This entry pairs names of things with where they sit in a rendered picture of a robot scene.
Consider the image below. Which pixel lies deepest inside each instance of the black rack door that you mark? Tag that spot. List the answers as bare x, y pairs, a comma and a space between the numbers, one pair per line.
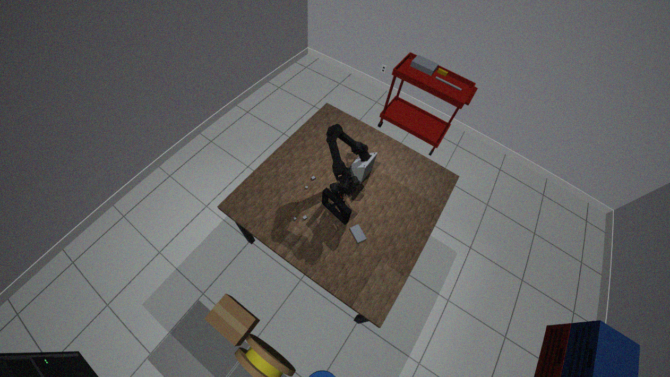
337, 198

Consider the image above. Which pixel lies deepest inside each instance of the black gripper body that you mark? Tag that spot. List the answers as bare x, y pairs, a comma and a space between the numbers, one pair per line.
335, 188

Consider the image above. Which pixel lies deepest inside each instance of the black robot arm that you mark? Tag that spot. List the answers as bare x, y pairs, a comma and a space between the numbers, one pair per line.
339, 167

